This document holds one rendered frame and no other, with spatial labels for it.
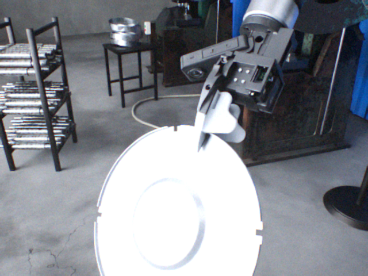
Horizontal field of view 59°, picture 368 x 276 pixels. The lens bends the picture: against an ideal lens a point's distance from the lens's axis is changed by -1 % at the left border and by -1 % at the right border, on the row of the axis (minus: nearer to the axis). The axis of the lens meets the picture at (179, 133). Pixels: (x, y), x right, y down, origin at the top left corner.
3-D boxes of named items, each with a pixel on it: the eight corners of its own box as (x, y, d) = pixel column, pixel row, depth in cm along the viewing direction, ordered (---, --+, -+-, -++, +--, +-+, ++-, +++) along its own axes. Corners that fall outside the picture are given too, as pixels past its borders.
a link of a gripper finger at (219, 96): (217, 155, 42) (246, 94, 44) (180, 141, 45) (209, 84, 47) (225, 163, 45) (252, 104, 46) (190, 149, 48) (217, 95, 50)
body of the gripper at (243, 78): (257, 95, 42) (292, 18, 44) (202, 81, 47) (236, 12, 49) (269, 119, 49) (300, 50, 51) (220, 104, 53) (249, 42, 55)
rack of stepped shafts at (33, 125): (66, 171, 225) (39, 29, 181) (0, 171, 226) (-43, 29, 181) (83, 141, 263) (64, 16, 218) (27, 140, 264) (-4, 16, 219)
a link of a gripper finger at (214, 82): (201, 109, 44) (229, 54, 46) (192, 106, 45) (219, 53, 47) (213, 123, 48) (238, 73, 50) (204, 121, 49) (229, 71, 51)
